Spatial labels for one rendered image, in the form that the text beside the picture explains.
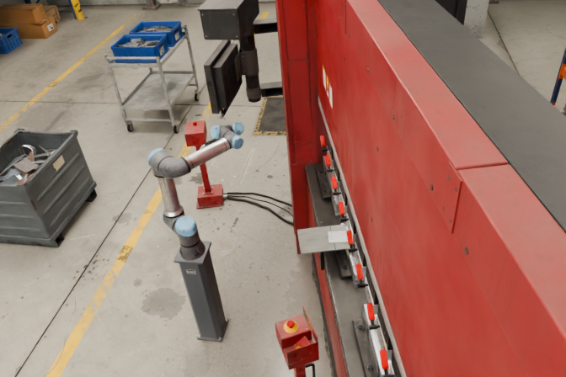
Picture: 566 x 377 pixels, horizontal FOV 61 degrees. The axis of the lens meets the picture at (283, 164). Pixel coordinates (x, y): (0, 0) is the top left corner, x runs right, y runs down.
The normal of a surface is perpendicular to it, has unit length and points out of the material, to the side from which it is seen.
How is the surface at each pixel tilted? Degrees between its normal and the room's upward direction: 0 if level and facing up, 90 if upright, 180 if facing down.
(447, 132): 0
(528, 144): 0
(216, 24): 90
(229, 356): 0
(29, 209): 90
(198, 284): 90
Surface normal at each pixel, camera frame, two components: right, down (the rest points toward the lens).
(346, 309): -0.07, -0.81
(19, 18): -0.15, 0.61
